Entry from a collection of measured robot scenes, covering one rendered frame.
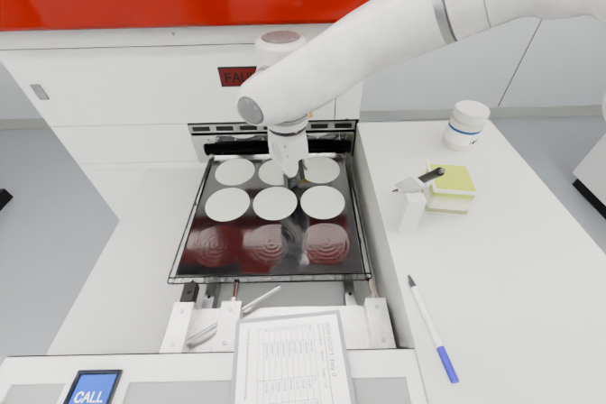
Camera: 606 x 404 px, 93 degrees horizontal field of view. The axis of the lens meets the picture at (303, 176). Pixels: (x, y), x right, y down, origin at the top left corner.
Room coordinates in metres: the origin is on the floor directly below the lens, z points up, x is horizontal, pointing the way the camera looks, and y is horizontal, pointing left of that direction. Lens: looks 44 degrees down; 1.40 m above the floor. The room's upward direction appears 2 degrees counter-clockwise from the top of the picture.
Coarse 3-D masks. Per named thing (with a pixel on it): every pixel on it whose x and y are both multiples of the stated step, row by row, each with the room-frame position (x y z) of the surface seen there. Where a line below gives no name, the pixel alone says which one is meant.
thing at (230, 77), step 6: (222, 72) 0.65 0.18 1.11; (228, 72) 0.65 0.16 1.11; (234, 72) 0.65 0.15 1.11; (240, 72) 0.65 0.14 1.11; (246, 72) 0.65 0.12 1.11; (252, 72) 0.65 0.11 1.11; (222, 78) 0.65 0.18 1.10; (228, 78) 0.65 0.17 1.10; (234, 78) 0.65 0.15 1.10; (240, 78) 0.65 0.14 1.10; (246, 78) 0.65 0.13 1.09; (228, 84) 0.65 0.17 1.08; (234, 84) 0.65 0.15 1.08; (240, 84) 0.65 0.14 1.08
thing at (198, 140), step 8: (192, 136) 0.64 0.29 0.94; (200, 136) 0.64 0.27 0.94; (208, 136) 0.64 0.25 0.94; (216, 136) 0.64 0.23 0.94; (224, 136) 0.64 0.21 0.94; (232, 136) 0.64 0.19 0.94; (240, 136) 0.64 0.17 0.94; (248, 136) 0.64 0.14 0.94; (256, 136) 0.64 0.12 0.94; (264, 136) 0.64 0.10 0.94; (312, 136) 0.64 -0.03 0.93; (320, 136) 0.64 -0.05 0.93; (328, 136) 0.64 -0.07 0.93; (336, 136) 0.64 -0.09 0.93; (344, 136) 0.63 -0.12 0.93; (352, 136) 0.64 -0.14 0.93; (200, 144) 0.64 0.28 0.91; (352, 144) 0.64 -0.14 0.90; (200, 152) 0.64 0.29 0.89; (208, 152) 0.65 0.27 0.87; (216, 152) 0.65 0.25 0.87; (232, 152) 0.65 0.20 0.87; (240, 152) 0.65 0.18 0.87; (248, 152) 0.65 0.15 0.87; (256, 152) 0.65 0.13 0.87; (264, 152) 0.65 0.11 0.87; (312, 152) 0.64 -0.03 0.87; (320, 152) 0.64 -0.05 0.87; (328, 152) 0.64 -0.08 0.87; (336, 152) 0.64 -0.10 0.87; (352, 152) 0.64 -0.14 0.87; (200, 160) 0.64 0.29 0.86
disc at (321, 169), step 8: (312, 160) 0.58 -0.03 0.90; (320, 160) 0.58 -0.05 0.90; (328, 160) 0.58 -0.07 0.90; (312, 168) 0.55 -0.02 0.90; (320, 168) 0.55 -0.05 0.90; (328, 168) 0.55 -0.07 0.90; (336, 168) 0.54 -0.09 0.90; (312, 176) 0.52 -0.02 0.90; (320, 176) 0.52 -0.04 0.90; (328, 176) 0.52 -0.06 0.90; (336, 176) 0.51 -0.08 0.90
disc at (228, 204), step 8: (216, 192) 0.47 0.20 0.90; (224, 192) 0.47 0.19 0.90; (232, 192) 0.47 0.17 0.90; (240, 192) 0.47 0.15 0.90; (208, 200) 0.45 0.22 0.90; (216, 200) 0.45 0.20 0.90; (224, 200) 0.44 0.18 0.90; (232, 200) 0.44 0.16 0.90; (240, 200) 0.44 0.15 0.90; (248, 200) 0.44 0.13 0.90; (208, 208) 0.42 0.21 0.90; (216, 208) 0.42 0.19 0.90; (224, 208) 0.42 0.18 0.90; (232, 208) 0.42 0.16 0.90; (240, 208) 0.42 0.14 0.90; (216, 216) 0.40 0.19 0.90; (224, 216) 0.40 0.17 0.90; (232, 216) 0.40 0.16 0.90
